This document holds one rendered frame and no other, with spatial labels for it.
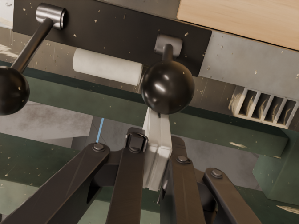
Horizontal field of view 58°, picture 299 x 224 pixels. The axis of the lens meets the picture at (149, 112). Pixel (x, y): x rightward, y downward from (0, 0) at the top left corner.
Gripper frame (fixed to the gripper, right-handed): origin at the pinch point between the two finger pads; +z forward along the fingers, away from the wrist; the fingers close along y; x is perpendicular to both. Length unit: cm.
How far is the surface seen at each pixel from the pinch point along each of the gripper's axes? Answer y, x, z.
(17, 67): -11.7, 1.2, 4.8
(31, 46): -11.7, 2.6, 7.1
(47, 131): -103, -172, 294
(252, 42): 8.8, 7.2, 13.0
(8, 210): -15.1, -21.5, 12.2
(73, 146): -82, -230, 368
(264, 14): 9.7, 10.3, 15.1
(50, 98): -14.5, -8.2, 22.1
